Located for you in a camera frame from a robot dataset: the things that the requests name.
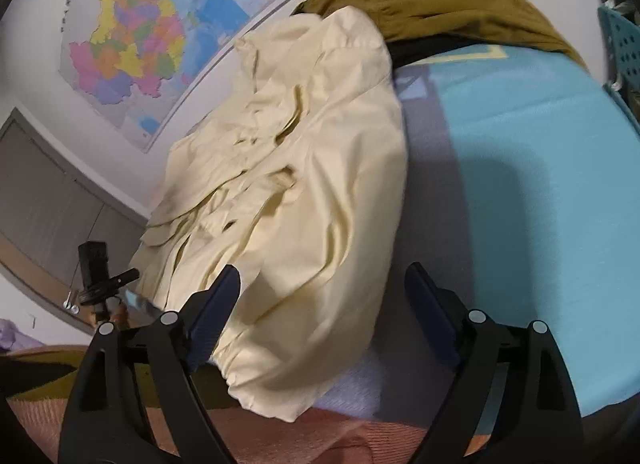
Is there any grey wooden door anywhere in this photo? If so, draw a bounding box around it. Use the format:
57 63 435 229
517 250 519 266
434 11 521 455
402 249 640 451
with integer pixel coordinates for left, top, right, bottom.
0 106 151 332

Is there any black camera on stand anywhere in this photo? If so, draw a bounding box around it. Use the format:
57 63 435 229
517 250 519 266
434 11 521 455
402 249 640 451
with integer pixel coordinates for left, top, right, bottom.
77 241 141 330

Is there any colourful wall map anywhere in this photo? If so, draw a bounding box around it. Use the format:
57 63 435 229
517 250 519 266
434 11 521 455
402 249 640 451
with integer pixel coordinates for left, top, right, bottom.
57 0 341 152

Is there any blue plastic basket rack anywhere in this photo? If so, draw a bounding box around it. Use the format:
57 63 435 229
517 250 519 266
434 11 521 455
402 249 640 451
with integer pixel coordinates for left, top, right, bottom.
597 0 640 110

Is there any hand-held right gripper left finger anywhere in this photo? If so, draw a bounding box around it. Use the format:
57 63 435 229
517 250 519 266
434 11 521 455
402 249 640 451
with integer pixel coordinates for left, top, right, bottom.
57 264 243 464

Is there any cream jacket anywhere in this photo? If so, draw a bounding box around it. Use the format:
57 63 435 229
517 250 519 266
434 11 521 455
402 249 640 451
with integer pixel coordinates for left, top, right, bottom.
127 6 408 425

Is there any pink garment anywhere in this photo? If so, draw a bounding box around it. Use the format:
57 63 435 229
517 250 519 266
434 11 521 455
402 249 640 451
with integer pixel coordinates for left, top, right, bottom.
5 379 501 464

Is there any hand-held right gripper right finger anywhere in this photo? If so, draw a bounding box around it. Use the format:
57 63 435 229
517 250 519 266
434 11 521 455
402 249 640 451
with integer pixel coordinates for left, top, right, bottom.
404 262 585 464

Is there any purple cloth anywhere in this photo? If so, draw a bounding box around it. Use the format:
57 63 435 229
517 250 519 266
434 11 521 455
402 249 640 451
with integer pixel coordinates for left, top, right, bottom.
0 319 38 352

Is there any teal and grey bed sheet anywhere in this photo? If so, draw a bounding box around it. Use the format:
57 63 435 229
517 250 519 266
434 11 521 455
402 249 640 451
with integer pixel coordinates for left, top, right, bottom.
300 41 640 425

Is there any black garment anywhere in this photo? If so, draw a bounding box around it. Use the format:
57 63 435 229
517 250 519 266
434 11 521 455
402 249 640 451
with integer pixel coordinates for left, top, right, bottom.
387 36 481 67

